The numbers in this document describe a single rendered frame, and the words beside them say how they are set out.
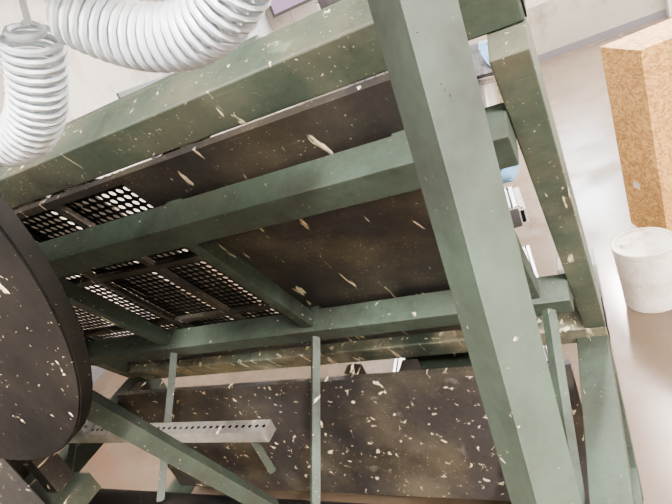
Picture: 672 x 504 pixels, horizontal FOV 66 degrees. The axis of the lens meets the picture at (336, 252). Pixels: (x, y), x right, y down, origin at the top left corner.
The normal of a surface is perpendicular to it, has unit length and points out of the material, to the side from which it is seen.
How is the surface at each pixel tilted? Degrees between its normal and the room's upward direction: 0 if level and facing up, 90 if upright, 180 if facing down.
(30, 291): 90
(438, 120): 83
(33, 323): 90
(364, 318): 30
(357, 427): 90
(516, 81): 120
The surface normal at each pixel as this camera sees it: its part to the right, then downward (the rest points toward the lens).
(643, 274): -0.45, 0.56
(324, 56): -0.09, 0.86
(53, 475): 0.87, -0.18
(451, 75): 0.34, 0.12
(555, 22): -0.18, 0.47
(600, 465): -0.37, -0.85
